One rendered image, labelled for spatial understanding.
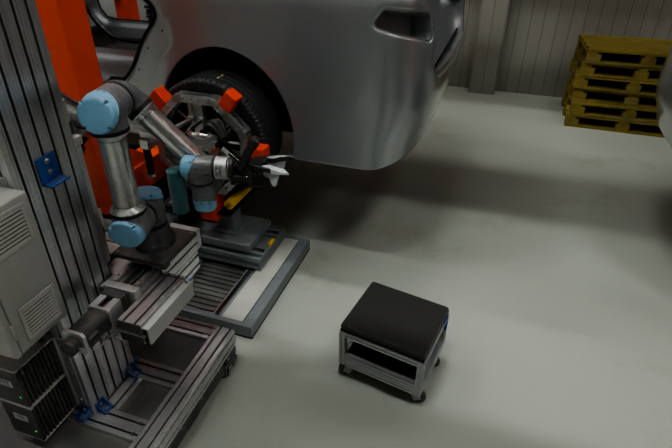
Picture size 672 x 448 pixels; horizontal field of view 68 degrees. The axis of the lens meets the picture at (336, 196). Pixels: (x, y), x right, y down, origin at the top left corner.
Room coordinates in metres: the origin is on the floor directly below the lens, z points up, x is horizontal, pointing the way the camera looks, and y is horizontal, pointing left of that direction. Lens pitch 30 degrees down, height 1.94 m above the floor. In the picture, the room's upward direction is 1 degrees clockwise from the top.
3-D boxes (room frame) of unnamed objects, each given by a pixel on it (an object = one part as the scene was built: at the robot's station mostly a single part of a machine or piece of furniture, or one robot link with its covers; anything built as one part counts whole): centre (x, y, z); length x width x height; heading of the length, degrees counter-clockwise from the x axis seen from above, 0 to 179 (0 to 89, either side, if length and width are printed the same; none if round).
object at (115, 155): (1.43, 0.70, 1.19); 0.15 x 0.12 x 0.55; 177
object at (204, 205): (1.44, 0.43, 1.12); 0.11 x 0.08 x 0.11; 177
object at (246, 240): (2.57, 0.64, 0.32); 0.40 x 0.30 x 0.28; 72
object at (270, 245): (2.56, 0.62, 0.13); 0.50 x 0.36 x 0.10; 72
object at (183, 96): (2.41, 0.70, 0.85); 0.54 x 0.07 x 0.54; 72
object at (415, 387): (1.70, -0.28, 0.17); 0.43 x 0.36 x 0.34; 62
